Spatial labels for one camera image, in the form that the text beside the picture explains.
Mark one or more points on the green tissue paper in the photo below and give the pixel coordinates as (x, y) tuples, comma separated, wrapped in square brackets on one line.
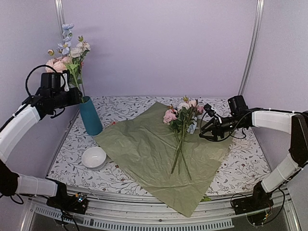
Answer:
[(144, 148)]

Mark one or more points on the white bowl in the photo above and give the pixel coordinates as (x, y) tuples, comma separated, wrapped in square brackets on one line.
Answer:
[(94, 158)]

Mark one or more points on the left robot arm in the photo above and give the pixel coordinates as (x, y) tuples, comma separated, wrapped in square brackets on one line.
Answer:
[(33, 109)]

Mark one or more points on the teal cylindrical vase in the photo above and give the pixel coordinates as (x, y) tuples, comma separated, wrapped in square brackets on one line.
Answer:
[(90, 117)]

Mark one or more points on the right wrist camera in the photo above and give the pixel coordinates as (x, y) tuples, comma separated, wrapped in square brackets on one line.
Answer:
[(211, 112)]

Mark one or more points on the aluminium front rail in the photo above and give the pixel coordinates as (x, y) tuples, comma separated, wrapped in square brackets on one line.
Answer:
[(124, 212)]

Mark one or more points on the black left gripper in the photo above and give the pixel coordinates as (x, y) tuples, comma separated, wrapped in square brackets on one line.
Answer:
[(76, 97)]

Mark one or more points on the pink flower stem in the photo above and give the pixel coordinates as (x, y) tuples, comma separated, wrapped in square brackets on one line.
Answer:
[(61, 63), (51, 61)]

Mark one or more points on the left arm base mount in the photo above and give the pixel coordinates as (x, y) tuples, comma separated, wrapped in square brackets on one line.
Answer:
[(76, 203)]

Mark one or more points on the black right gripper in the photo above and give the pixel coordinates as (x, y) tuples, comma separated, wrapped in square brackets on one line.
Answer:
[(216, 130)]

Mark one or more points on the right aluminium frame post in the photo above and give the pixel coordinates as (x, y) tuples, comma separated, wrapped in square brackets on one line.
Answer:
[(252, 47)]

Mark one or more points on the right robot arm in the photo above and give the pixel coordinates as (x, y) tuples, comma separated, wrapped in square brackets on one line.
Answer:
[(279, 144)]

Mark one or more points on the bunch of mixed flowers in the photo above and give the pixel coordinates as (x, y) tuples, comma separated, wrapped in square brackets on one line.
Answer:
[(182, 120)]

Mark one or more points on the blue flower stem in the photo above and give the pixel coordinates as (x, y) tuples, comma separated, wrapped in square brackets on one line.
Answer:
[(66, 45)]

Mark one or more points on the white flower stem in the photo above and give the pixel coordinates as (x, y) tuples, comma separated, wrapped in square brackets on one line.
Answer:
[(81, 50)]

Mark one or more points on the beige printed ribbon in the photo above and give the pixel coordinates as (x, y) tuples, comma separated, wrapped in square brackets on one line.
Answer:
[(242, 143)]

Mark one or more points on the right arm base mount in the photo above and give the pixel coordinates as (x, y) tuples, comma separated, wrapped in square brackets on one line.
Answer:
[(257, 201)]

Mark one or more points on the floral patterned table mat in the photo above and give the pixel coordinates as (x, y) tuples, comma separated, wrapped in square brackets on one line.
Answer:
[(67, 166)]

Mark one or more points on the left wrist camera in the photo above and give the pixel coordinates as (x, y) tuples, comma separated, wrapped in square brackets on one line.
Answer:
[(55, 81)]

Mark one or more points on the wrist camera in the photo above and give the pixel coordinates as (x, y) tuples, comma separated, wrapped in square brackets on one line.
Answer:
[(211, 112), (55, 81)]

